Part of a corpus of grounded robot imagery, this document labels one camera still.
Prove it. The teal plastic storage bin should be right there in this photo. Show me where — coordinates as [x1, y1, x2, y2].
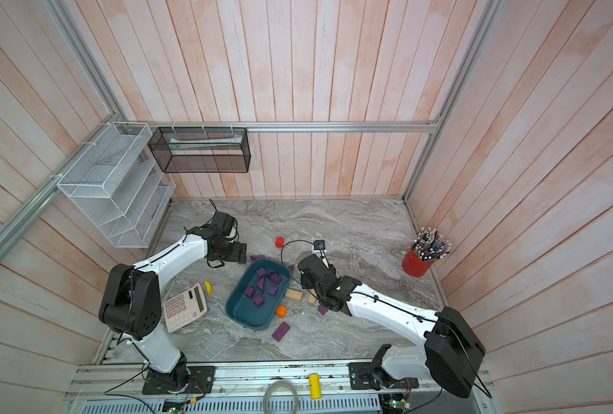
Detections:
[225, 259, 291, 331]

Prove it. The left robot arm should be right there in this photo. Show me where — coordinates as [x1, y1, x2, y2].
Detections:
[99, 210, 246, 393]

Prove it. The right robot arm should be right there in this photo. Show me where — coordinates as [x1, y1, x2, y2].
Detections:
[298, 254, 486, 398]

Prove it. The yellow round object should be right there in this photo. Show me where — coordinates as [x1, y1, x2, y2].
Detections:
[204, 281, 213, 296]

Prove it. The orange cube brick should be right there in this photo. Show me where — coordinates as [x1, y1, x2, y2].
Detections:
[275, 305, 288, 318]

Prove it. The large purple rectangular brick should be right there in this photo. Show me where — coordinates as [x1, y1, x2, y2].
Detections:
[272, 322, 291, 342]

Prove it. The white desk calculator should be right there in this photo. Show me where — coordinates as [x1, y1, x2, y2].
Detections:
[163, 283, 208, 333]

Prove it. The red pen holder cup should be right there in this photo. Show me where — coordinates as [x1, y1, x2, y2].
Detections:
[402, 228, 452, 278]

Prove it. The yellow cylinder roll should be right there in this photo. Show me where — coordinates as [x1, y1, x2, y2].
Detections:
[308, 374, 322, 400]

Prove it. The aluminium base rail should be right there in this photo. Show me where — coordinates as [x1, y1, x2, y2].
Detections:
[59, 360, 503, 413]

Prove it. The grey tape ring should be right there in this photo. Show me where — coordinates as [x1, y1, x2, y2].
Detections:
[262, 379, 300, 414]

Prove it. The black wire mesh basket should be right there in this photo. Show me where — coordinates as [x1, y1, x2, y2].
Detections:
[149, 126, 251, 174]

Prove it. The white wire mesh shelf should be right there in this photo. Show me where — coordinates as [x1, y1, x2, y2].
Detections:
[58, 122, 175, 248]

